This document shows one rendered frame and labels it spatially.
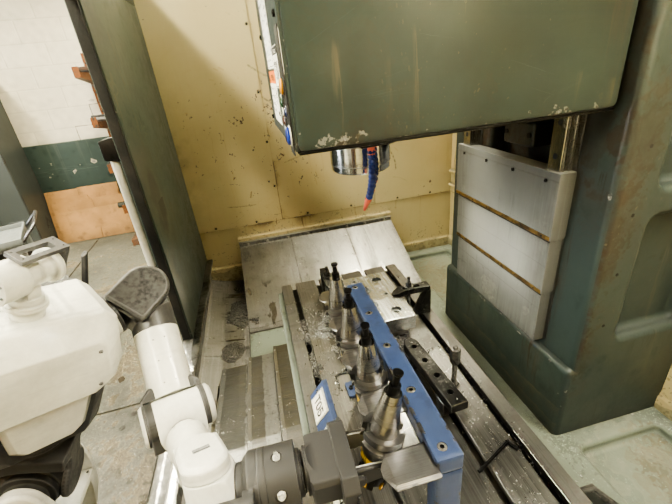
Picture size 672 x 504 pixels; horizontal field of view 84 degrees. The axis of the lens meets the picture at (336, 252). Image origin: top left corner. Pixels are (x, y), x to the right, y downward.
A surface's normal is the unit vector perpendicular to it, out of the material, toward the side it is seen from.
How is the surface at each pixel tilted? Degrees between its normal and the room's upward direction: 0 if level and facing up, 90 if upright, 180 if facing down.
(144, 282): 41
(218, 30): 90
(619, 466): 0
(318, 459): 1
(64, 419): 103
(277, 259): 24
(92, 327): 59
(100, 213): 76
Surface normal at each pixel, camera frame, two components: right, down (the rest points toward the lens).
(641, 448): -0.10, -0.89
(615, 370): 0.22, 0.41
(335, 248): 0.00, -0.65
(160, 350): 0.36, -0.49
